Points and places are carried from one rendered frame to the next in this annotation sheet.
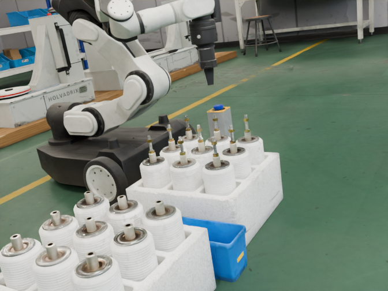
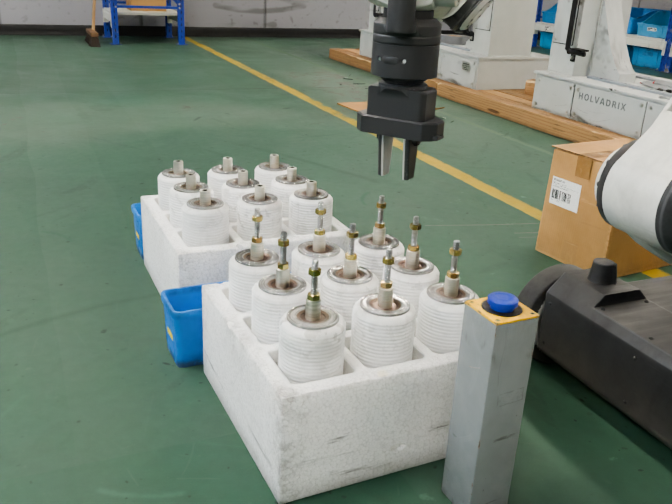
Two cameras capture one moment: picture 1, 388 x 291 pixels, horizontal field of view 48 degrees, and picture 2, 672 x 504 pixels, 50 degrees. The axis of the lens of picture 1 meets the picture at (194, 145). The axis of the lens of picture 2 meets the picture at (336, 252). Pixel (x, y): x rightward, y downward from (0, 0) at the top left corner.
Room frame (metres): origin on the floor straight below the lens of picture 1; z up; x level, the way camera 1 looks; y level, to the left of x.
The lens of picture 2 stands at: (1.92, -0.97, 0.72)
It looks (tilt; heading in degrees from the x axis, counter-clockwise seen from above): 22 degrees down; 121
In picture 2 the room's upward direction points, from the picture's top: 3 degrees clockwise
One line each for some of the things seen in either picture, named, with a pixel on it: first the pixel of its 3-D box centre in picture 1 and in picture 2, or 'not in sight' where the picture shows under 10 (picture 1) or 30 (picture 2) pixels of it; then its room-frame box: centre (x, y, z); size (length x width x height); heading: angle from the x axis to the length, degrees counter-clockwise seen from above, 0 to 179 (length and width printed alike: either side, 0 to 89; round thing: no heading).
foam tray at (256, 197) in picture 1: (208, 194); (344, 361); (1.39, -0.02, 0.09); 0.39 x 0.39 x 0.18; 57
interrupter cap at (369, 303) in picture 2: (217, 138); (384, 305); (1.49, -0.09, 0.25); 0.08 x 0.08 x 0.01
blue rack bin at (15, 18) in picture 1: (28, 17); not in sight; (6.81, 2.12, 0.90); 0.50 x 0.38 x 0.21; 53
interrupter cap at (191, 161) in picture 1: (184, 163); (319, 249); (1.29, 0.04, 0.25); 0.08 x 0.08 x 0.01
